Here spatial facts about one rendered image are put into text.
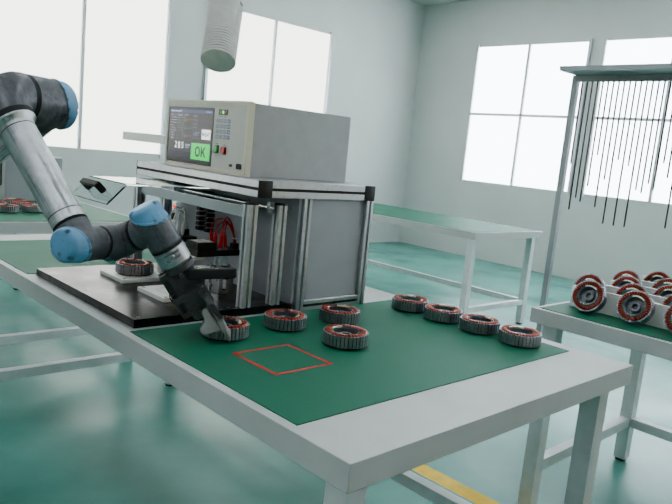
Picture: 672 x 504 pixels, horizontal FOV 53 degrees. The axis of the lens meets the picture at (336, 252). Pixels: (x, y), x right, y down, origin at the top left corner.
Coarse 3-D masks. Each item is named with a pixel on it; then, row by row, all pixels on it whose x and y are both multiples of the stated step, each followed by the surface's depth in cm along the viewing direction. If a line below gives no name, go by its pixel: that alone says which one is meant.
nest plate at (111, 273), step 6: (102, 270) 205; (108, 270) 206; (114, 270) 206; (108, 276) 201; (114, 276) 198; (120, 276) 199; (126, 276) 200; (132, 276) 200; (138, 276) 201; (144, 276) 202; (150, 276) 203; (156, 276) 204; (120, 282) 196; (126, 282) 196; (132, 282) 197; (138, 282) 198
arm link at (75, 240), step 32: (0, 96) 143; (32, 96) 149; (0, 128) 143; (32, 128) 144; (32, 160) 141; (32, 192) 142; (64, 192) 141; (64, 224) 139; (64, 256) 137; (96, 256) 143
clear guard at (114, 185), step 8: (96, 176) 201; (104, 176) 205; (104, 184) 192; (112, 184) 190; (120, 184) 187; (128, 184) 186; (136, 184) 187; (144, 184) 189; (152, 184) 192; (160, 184) 195; (168, 184) 198; (176, 184) 201; (184, 184) 204; (80, 192) 197; (88, 192) 194; (96, 192) 191; (104, 192) 188; (112, 192) 186; (96, 200) 187; (104, 200) 184
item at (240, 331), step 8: (224, 320) 163; (232, 320) 163; (240, 320) 161; (232, 328) 155; (240, 328) 156; (248, 328) 159; (208, 336) 155; (216, 336) 155; (224, 336) 155; (232, 336) 155; (240, 336) 156
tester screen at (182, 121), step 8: (176, 112) 209; (184, 112) 206; (192, 112) 202; (200, 112) 199; (208, 112) 196; (176, 120) 209; (184, 120) 206; (192, 120) 202; (200, 120) 199; (208, 120) 196; (176, 128) 209; (184, 128) 206; (200, 128) 199; (208, 128) 196; (176, 136) 209; (184, 136) 206; (184, 144) 206; (168, 152) 213; (192, 160) 203
